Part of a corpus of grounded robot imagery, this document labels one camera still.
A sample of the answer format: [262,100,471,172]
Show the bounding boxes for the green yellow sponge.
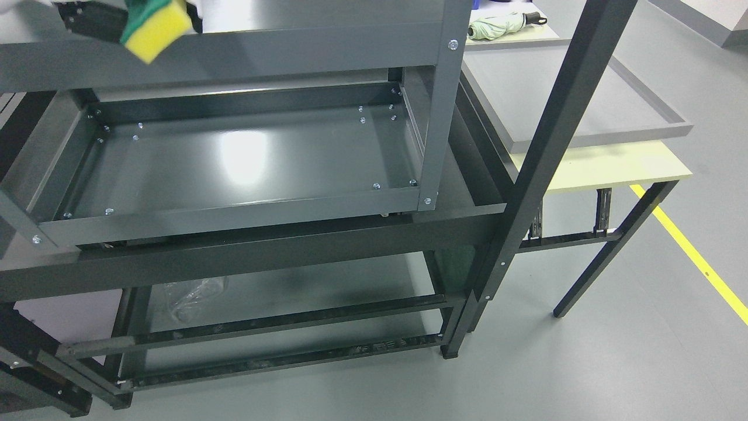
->
[119,1,193,64]

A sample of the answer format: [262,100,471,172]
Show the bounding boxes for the dark grey metal shelf rack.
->
[2,1,636,416]

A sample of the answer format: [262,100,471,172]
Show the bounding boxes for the small grey shelving cart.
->
[2,1,471,250]

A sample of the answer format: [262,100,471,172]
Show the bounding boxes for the grey shallow tray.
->
[462,39,694,154]

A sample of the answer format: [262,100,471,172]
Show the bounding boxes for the clear plastic bag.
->
[163,277,228,323]

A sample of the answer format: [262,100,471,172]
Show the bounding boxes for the light green folded umbrella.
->
[467,12,548,41]

